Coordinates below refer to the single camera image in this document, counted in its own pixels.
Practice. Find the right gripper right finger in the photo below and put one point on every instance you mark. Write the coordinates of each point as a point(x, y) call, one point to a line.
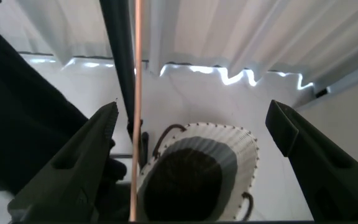
point(331, 177)

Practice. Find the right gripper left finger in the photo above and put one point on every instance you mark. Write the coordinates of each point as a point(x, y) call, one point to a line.
point(67, 183)

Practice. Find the black garment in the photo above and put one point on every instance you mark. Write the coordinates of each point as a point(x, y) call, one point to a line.
point(20, 109)

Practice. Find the pink clothes hanger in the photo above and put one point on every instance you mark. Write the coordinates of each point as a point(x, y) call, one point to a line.
point(138, 93)

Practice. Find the white laundry basket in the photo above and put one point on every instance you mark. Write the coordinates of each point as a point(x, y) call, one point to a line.
point(244, 146)

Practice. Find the black clothes rack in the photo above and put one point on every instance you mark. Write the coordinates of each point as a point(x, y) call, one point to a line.
point(120, 46)

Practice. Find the white curtain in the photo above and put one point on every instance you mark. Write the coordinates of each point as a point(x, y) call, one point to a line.
point(228, 31)

